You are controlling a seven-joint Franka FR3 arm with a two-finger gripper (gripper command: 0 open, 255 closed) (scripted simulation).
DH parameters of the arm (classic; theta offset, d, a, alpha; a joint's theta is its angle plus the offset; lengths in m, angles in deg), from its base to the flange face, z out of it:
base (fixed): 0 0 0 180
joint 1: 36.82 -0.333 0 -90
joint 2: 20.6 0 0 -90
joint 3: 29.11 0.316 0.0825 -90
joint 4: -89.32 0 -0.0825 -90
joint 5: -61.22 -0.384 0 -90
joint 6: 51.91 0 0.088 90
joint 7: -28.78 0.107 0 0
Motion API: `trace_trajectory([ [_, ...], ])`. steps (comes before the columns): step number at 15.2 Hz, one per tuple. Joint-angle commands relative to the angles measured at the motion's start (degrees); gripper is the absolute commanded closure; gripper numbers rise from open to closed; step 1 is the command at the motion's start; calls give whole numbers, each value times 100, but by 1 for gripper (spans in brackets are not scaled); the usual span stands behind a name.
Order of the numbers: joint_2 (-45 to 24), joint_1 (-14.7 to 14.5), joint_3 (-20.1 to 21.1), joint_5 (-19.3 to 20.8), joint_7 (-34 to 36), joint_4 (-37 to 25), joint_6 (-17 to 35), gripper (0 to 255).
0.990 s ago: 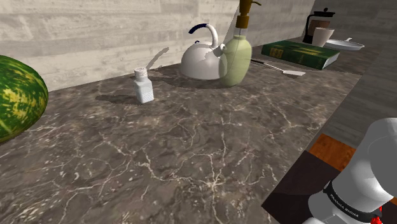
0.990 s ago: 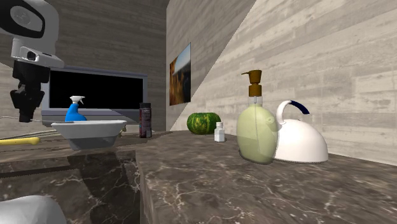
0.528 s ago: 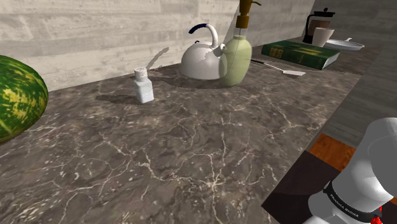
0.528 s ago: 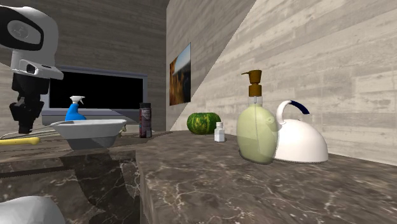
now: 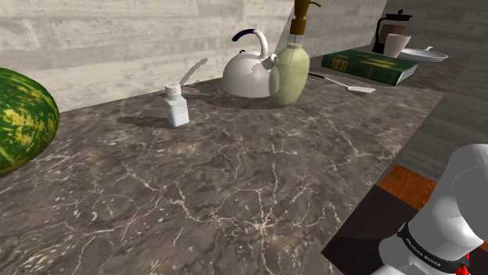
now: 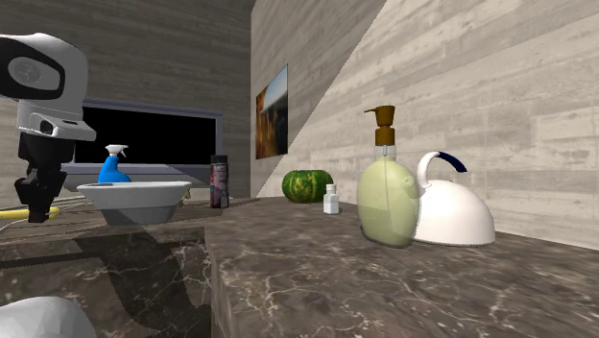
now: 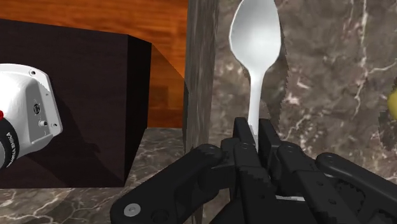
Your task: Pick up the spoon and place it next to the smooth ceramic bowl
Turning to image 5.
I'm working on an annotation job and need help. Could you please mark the white salt shaker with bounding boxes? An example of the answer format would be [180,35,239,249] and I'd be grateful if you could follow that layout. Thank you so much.
[163,82,190,128]

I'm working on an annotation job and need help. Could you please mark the green soap dispenser bottle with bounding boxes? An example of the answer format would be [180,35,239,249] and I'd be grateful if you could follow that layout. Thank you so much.
[268,0,322,108]

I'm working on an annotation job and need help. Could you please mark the green hardcover book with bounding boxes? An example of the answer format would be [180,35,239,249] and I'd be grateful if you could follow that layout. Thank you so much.
[321,48,419,87]

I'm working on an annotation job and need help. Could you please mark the white cup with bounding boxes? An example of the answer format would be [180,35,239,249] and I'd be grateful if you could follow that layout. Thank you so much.
[383,33,412,59]

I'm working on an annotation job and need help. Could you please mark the black french press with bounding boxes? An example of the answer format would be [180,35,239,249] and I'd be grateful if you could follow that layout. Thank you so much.
[371,9,413,55]

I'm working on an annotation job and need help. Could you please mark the green striped watermelon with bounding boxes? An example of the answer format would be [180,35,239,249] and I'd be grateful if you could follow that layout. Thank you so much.
[0,67,61,177]

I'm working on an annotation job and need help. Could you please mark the white kettle with blue handle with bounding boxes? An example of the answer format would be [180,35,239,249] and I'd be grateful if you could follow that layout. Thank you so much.
[221,28,280,98]

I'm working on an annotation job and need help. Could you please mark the white spatula with dark handle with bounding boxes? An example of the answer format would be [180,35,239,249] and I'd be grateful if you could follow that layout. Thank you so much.
[307,71,377,95]

